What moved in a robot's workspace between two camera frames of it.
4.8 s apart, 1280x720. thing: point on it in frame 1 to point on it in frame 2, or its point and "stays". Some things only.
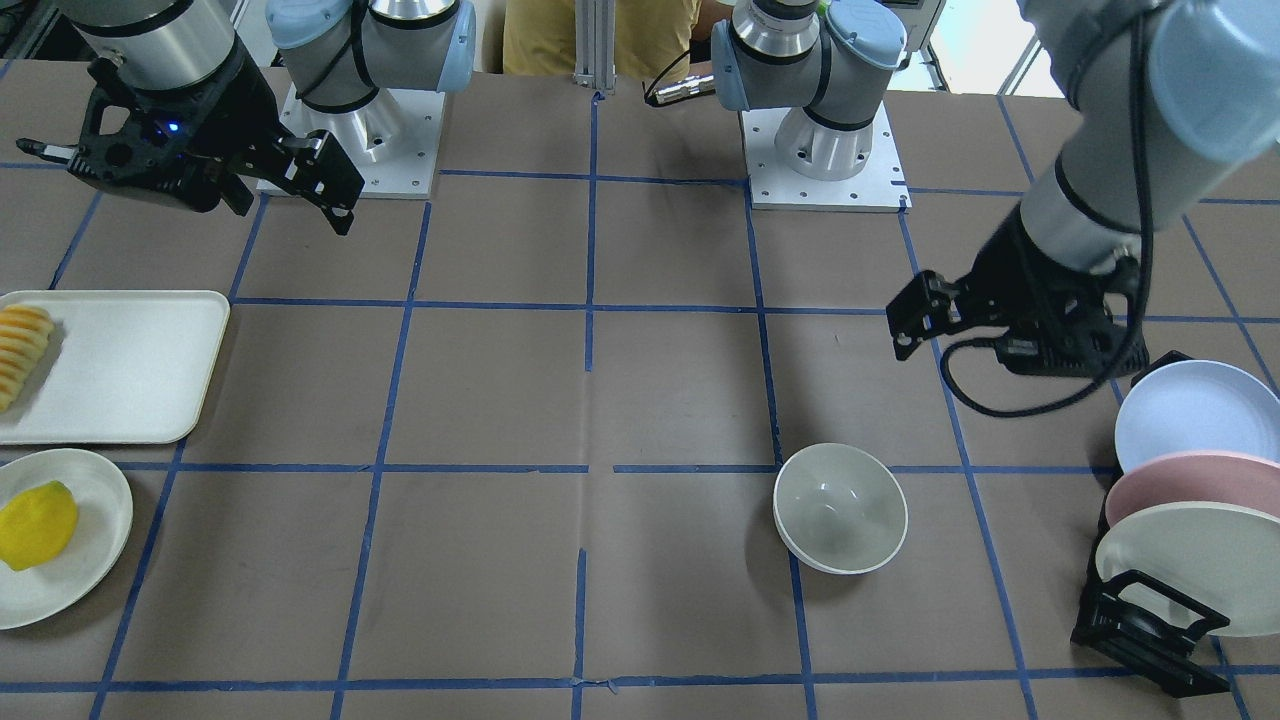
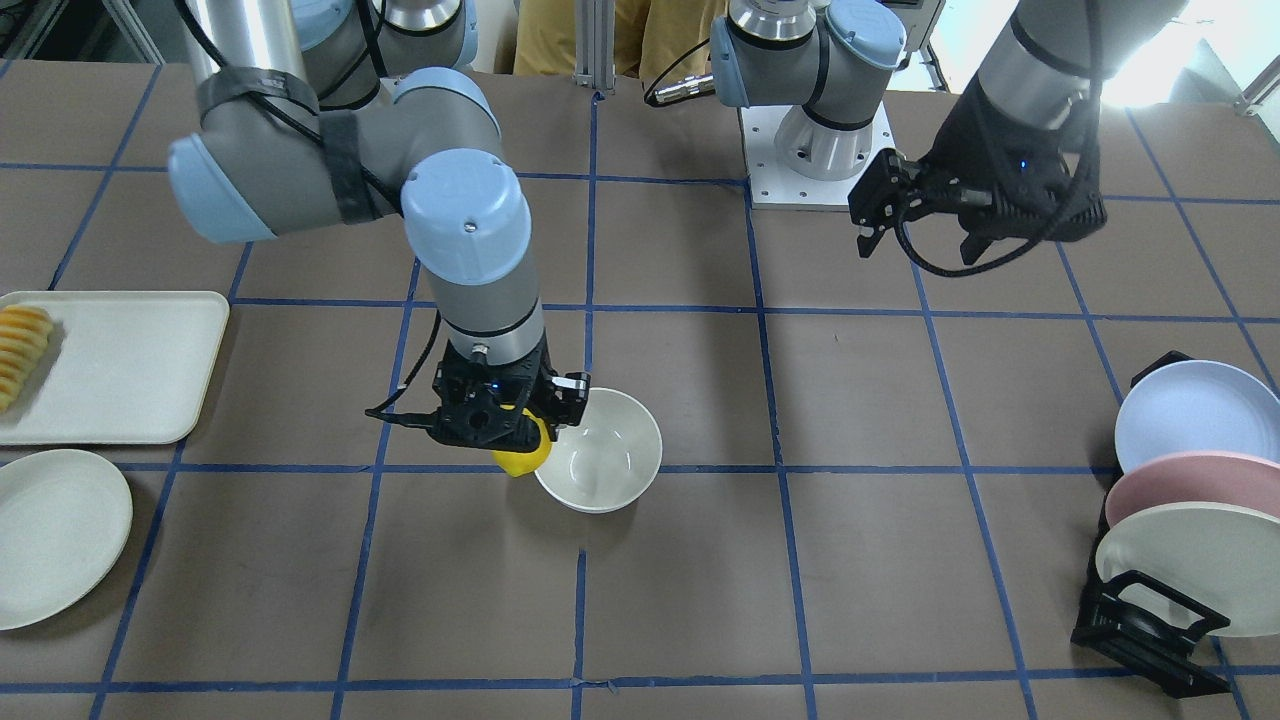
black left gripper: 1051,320 to 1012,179
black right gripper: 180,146 to 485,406
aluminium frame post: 595,27 stays
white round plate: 104,521 stays
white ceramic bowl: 839,510 to 608,459
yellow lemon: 37,525 to 519,464
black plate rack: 1142,621 stays
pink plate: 1196,476 stays
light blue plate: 1192,406 stays
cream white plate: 1224,558 stays
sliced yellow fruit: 24,336 stays
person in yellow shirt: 654,38 stays
